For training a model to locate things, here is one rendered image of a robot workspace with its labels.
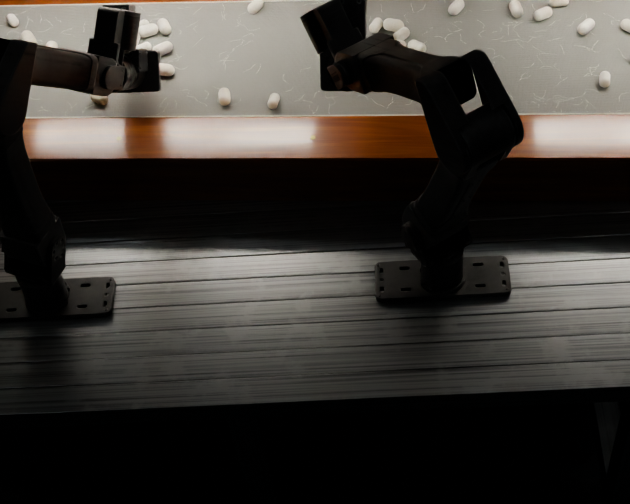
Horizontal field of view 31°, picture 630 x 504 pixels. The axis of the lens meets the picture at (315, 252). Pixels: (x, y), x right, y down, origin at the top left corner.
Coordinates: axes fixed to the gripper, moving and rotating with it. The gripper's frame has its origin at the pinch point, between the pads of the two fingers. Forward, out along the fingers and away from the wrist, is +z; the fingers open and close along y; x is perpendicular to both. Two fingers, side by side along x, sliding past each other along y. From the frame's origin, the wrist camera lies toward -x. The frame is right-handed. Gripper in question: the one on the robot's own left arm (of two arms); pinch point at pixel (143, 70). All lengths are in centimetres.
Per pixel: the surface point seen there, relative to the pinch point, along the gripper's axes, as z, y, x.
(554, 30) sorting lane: 10, -69, -5
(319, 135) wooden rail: -12.9, -31.6, 10.2
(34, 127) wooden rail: -11.3, 15.6, 8.7
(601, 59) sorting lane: 4, -77, -1
